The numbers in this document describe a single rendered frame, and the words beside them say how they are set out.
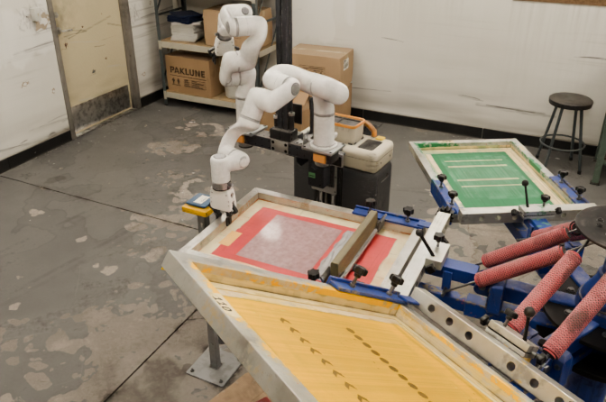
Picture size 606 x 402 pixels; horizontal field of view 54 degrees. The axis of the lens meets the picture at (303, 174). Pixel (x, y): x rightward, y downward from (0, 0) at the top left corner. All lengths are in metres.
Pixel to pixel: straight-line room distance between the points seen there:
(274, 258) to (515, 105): 3.99
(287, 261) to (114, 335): 1.53
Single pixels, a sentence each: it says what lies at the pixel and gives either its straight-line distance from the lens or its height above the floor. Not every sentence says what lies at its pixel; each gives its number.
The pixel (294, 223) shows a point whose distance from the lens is 2.49.
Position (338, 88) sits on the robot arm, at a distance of 2.56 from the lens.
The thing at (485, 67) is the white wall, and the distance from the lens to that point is 5.84.
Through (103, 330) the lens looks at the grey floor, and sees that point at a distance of 3.59.
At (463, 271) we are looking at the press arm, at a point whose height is 1.04.
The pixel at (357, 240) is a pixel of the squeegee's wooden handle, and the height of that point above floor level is 1.05.
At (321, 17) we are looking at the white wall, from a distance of 6.23.
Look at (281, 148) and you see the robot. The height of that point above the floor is 1.09.
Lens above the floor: 2.23
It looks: 26 degrees down
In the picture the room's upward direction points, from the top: straight up
